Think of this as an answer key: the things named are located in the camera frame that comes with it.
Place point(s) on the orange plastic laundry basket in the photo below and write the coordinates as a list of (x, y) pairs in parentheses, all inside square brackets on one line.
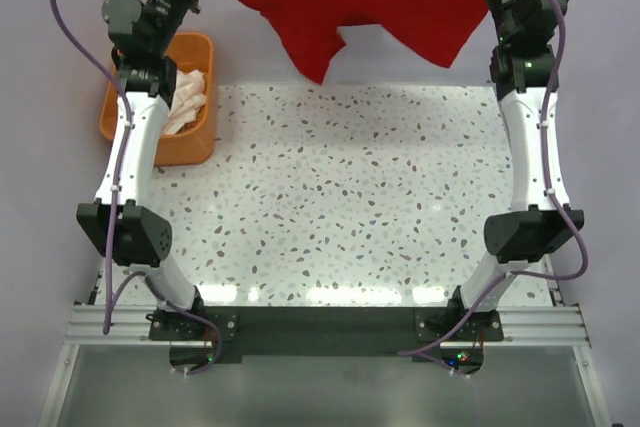
[(182, 132)]

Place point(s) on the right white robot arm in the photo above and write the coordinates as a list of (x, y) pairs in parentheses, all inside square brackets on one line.
[(524, 71)]

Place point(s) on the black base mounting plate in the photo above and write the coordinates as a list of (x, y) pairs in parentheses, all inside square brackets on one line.
[(297, 331)]

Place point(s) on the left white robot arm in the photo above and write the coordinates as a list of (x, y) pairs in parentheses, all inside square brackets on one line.
[(119, 222)]

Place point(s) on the white t shirt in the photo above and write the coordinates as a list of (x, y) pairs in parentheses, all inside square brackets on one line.
[(189, 97)]

